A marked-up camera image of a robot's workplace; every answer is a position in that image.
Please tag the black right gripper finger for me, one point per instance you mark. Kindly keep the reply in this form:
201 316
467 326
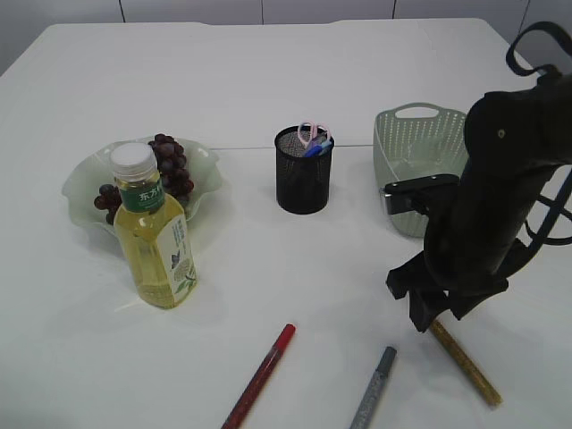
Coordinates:
425 306
461 305

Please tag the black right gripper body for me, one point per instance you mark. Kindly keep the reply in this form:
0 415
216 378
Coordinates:
515 142

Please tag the gold marker pen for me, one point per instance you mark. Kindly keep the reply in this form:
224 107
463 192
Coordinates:
466 365

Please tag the silver marker pen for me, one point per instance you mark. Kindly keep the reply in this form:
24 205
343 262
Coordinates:
374 390

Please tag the blue scissors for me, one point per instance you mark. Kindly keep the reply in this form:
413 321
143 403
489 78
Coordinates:
318 146

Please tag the pink scissors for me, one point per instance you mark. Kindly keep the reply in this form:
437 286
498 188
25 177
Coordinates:
311 134

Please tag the red marker pen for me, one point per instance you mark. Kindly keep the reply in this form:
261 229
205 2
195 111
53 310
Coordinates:
258 381

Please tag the purple grape bunch with leaves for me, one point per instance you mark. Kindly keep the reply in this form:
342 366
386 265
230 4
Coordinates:
174 174

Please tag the yellow tea bottle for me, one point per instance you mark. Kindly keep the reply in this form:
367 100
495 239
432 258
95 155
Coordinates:
152 229

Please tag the clear plastic sheet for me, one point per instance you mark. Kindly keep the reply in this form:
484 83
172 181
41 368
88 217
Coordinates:
411 168

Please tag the green plastic basket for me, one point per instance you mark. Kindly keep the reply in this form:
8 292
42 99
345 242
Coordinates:
416 130

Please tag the black mesh pen holder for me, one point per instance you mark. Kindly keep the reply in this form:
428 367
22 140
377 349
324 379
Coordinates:
302 183

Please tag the light green wavy plate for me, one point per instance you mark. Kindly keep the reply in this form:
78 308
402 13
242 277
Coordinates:
82 185

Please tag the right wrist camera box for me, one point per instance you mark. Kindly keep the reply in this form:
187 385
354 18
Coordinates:
424 195

